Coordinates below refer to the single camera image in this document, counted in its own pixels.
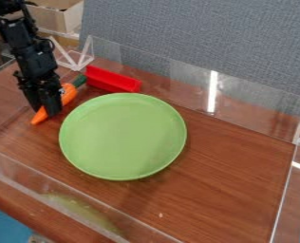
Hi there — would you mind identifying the orange toy carrot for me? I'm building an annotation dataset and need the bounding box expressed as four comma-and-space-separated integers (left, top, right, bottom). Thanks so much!
31, 74, 88, 125

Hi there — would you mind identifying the green plate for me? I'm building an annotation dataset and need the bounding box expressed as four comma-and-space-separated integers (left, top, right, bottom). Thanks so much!
59, 93, 188, 180

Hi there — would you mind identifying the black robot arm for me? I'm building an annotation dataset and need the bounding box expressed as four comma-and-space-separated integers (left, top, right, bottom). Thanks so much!
0, 0, 63, 117

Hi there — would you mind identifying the clear acrylic enclosure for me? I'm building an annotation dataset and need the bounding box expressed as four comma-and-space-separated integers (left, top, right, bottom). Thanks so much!
0, 40, 300, 243

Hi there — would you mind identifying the cardboard box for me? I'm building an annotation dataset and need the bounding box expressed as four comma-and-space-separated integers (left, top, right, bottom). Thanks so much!
0, 0, 85, 36

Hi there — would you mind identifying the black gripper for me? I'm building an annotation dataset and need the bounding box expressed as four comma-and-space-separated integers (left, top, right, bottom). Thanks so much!
13, 41, 63, 117

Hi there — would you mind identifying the clear acrylic triangle bracket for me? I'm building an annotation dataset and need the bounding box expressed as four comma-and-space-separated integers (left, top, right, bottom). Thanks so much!
50, 36, 94, 71

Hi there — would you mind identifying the red plastic block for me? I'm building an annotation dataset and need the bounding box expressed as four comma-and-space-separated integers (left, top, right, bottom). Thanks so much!
86, 65, 141, 93

